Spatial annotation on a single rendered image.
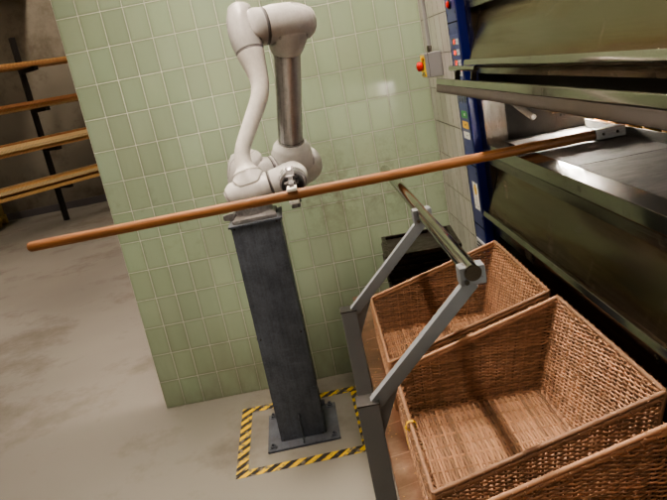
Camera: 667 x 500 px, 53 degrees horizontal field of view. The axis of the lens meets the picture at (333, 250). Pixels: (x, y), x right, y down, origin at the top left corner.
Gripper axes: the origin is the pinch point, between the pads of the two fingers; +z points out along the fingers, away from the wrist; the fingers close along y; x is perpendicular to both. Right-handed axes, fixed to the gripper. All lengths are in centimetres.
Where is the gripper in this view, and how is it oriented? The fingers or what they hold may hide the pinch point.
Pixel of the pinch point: (293, 194)
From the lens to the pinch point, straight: 199.0
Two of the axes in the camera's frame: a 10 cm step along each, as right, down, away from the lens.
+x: -9.8, 1.9, -0.1
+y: 1.9, 9.5, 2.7
